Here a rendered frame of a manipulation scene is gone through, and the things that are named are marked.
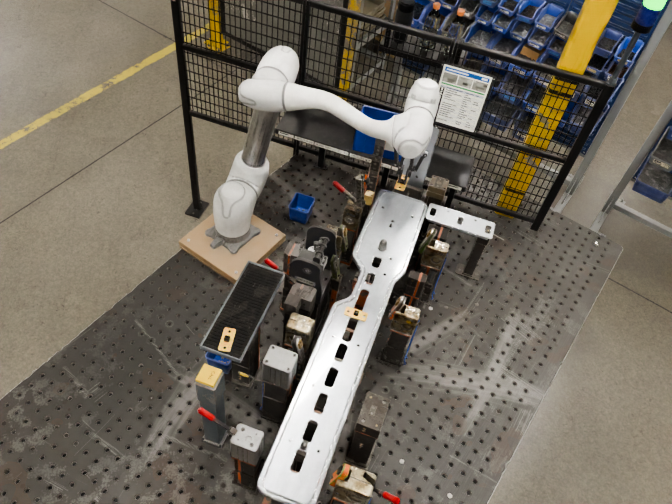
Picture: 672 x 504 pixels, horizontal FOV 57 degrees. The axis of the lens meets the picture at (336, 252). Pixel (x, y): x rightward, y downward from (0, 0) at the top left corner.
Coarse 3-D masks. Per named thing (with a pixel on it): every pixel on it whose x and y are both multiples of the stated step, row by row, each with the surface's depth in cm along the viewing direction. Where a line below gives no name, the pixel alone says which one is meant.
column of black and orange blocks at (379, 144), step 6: (378, 144) 264; (384, 144) 263; (378, 150) 267; (372, 156) 269; (378, 156) 270; (372, 162) 272; (378, 162) 271; (372, 168) 275; (378, 168) 274; (372, 174) 277; (378, 174) 279; (372, 180) 280; (372, 186) 283
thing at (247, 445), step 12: (240, 432) 188; (252, 432) 188; (240, 444) 186; (252, 444) 186; (240, 456) 192; (252, 456) 188; (240, 468) 202; (252, 468) 198; (240, 480) 209; (252, 480) 205; (252, 492) 212
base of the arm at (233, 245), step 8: (208, 232) 274; (216, 232) 272; (248, 232) 273; (256, 232) 278; (216, 240) 270; (224, 240) 270; (232, 240) 270; (240, 240) 272; (248, 240) 275; (232, 248) 270
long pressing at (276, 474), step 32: (384, 192) 267; (384, 224) 256; (416, 224) 257; (352, 256) 243; (384, 256) 245; (384, 288) 235; (320, 352) 215; (352, 352) 216; (320, 384) 207; (352, 384) 208; (288, 416) 199; (320, 416) 200; (288, 448) 193; (320, 448) 194; (288, 480) 186; (320, 480) 188
